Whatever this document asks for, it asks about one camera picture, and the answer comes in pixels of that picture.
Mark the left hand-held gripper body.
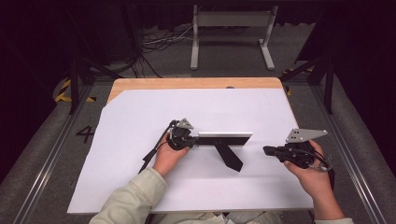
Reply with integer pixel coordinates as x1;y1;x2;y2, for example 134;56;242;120
167;118;197;152

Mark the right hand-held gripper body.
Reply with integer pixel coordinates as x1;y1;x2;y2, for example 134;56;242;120
279;128;329;170

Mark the person's left hand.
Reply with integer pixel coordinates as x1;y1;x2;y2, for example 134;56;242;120
151;132;191;178

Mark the person's right hand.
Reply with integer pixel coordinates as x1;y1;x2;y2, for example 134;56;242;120
283;139;334;201

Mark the white paper sheet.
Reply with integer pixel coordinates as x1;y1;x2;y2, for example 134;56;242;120
66;88;314;215

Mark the black metal stand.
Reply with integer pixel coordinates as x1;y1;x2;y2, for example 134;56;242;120
279;6;336;115
65;6;123;115

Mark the person's beige jacket torso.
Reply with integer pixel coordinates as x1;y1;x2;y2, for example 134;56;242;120
148;211;283;224

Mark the white metal stand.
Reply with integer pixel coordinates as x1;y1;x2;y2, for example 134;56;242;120
190;4;279;71

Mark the yellow black hazard tape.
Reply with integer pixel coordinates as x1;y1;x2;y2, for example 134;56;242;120
54;78;97;104

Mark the right hand-held gripper cable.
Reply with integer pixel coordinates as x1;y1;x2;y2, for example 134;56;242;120
306;148;336;191

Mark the aluminium floor rail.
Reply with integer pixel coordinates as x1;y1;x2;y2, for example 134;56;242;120
11;83;94;224
311;84;388;224

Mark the bundle of floor cables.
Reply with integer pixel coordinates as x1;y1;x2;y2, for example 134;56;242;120
136;23;194;78

